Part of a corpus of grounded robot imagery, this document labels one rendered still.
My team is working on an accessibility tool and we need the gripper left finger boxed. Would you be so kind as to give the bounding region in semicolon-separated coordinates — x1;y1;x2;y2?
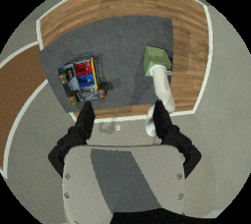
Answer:
48;101;95;179

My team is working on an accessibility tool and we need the grey open bin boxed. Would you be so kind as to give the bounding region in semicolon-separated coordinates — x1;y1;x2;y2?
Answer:
81;84;96;97

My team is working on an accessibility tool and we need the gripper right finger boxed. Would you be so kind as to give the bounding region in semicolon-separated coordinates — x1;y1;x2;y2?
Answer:
153;100;202;179

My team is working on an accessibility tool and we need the red bin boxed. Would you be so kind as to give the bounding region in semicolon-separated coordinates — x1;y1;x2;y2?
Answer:
74;62;93;76

